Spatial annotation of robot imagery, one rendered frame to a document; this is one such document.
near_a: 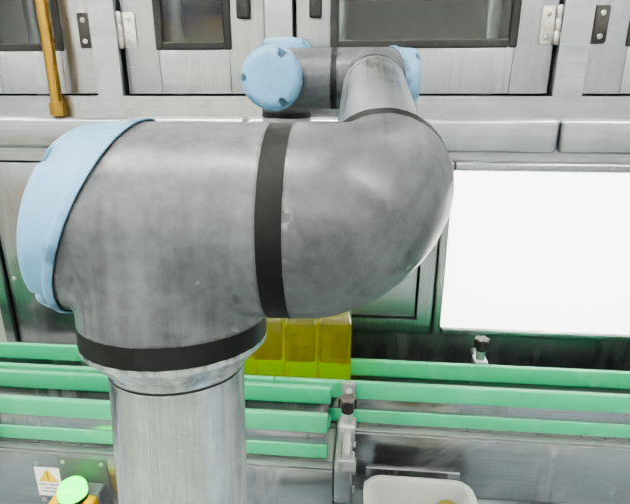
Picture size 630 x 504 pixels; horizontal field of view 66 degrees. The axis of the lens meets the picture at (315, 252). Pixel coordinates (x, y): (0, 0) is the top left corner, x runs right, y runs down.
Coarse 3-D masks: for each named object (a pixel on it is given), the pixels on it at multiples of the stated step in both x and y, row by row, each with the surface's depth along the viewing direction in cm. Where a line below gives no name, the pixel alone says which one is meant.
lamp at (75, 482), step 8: (64, 480) 77; (72, 480) 77; (80, 480) 77; (64, 488) 76; (72, 488) 76; (80, 488) 76; (88, 488) 78; (64, 496) 75; (72, 496) 75; (80, 496) 76
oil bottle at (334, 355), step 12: (348, 312) 82; (324, 324) 82; (336, 324) 82; (348, 324) 82; (324, 336) 83; (336, 336) 83; (348, 336) 83; (324, 348) 84; (336, 348) 83; (348, 348) 83; (324, 360) 84; (336, 360) 84; (348, 360) 84; (324, 372) 85; (336, 372) 85; (348, 372) 85
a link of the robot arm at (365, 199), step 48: (336, 48) 60; (384, 48) 60; (336, 96) 60; (384, 96) 40; (288, 144) 25; (336, 144) 25; (384, 144) 26; (432, 144) 30; (288, 192) 24; (336, 192) 24; (384, 192) 25; (432, 192) 27; (288, 240) 24; (336, 240) 24; (384, 240) 25; (432, 240) 28; (288, 288) 25; (336, 288) 25; (384, 288) 27
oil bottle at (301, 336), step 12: (288, 324) 82; (300, 324) 82; (312, 324) 82; (288, 336) 83; (300, 336) 83; (312, 336) 82; (288, 348) 84; (300, 348) 83; (312, 348) 83; (288, 360) 84; (300, 360) 84; (312, 360) 84; (288, 372) 85; (300, 372) 85; (312, 372) 85
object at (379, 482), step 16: (368, 480) 79; (384, 480) 79; (400, 480) 79; (416, 480) 79; (432, 480) 79; (448, 480) 79; (368, 496) 76; (384, 496) 80; (400, 496) 79; (416, 496) 79; (432, 496) 79; (448, 496) 78; (464, 496) 77
